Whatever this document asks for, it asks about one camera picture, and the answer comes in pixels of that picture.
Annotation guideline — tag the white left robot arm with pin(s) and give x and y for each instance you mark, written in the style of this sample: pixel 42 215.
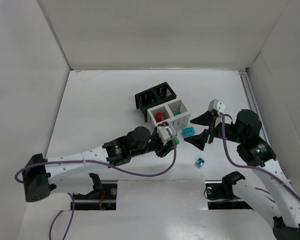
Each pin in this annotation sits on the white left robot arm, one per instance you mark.
pixel 76 173

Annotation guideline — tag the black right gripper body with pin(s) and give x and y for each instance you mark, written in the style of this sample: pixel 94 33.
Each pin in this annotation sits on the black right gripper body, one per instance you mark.
pixel 211 130

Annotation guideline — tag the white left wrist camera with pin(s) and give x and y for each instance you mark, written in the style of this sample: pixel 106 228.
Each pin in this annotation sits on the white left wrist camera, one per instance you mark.
pixel 166 132

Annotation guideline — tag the green rounded lego block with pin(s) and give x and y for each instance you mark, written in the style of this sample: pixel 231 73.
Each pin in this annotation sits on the green rounded lego block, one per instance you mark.
pixel 176 141

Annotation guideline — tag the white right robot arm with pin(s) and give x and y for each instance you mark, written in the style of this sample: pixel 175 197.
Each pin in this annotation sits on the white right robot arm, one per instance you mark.
pixel 281 207

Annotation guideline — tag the red lego block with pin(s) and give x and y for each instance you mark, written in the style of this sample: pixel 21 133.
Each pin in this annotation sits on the red lego block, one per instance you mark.
pixel 159 117

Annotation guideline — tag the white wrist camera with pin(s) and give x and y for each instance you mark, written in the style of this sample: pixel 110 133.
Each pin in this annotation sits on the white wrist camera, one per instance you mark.
pixel 215 107
pixel 166 132

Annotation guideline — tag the black two-slot container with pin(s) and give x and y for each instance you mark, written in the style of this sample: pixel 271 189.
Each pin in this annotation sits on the black two-slot container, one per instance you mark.
pixel 154 96

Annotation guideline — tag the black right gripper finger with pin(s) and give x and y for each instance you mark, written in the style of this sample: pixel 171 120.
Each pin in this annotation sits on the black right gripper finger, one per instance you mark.
pixel 204 119
pixel 199 140

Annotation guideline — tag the white two-slot container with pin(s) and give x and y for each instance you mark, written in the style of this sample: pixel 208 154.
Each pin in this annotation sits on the white two-slot container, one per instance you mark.
pixel 179 122

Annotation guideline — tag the green lego brick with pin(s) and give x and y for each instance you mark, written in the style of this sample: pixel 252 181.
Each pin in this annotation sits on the green lego brick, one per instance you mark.
pixel 176 112

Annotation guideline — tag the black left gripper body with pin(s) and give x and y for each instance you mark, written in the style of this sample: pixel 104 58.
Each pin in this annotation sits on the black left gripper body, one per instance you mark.
pixel 160 148

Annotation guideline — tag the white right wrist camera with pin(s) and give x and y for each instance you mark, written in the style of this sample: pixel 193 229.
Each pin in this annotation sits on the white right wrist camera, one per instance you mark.
pixel 215 107

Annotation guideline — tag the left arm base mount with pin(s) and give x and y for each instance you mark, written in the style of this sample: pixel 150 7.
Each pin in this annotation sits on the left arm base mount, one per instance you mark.
pixel 104 199

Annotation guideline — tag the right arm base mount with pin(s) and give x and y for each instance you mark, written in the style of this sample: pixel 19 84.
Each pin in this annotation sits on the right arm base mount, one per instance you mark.
pixel 219 198

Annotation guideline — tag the small teal square lego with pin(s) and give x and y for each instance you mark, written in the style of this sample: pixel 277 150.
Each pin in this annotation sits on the small teal square lego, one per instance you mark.
pixel 199 162

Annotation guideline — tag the teal lego brick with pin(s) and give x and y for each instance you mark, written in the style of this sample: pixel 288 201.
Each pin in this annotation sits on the teal lego brick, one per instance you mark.
pixel 188 132

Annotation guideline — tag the aluminium rail right edge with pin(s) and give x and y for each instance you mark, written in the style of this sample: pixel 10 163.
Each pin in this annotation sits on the aluminium rail right edge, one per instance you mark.
pixel 252 101

